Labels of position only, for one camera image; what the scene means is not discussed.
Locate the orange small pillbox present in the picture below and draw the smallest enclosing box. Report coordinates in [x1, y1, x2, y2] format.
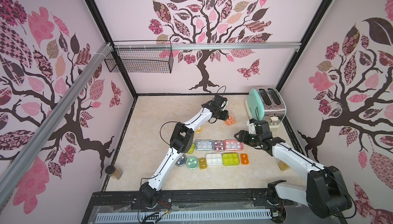
[225, 115, 236, 126]

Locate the orange two-cell pillbox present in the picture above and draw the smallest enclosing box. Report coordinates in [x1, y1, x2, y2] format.
[240, 153, 249, 165]

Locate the pink rectangular pillbox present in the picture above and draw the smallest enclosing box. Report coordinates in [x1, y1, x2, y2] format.
[224, 140, 244, 151]

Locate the lime green square pillbox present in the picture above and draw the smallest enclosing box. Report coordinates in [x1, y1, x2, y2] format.
[222, 152, 240, 166]

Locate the teal rectangular pillbox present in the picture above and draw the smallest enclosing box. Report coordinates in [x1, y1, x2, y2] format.
[195, 140, 214, 151]

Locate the white square pillbox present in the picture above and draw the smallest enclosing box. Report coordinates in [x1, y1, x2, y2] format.
[205, 153, 223, 166]

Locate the yellow small pillbox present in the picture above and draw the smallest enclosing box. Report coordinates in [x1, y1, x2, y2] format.
[199, 157, 208, 170]

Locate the green round pillbox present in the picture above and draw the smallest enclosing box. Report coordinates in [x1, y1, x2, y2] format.
[186, 156, 199, 170]

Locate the navy round pillbox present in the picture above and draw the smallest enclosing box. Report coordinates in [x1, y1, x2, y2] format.
[176, 154, 187, 167]

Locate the magenta small pillbox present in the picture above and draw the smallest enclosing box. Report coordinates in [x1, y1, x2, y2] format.
[213, 140, 225, 151]

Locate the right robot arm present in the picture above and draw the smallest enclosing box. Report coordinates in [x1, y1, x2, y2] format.
[234, 119, 354, 218]

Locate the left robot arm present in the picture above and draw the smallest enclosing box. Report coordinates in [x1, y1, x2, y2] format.
[139, 95, 229, 208]

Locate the mint green toaster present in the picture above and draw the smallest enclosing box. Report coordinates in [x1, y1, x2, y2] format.
[245, 87, 287, 129]

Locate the yellow jar black lid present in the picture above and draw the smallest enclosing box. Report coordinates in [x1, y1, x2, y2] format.
[277, 161, 290, 171]

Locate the brown lidded jar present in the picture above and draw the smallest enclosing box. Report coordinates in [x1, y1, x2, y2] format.
[105, 165, 123, 180]

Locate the aluminium rail bar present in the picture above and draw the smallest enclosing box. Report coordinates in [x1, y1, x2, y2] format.
[114, 42, 302, 51]

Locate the black wire basket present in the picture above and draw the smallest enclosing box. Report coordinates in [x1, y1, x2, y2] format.
[104, 40, 174, 74]

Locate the white cable duct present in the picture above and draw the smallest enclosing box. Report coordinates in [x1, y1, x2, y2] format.
[93, 209, 272, 224]

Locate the left aluminium rail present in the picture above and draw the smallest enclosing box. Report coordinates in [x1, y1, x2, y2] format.
[1, 43, 113, 205]

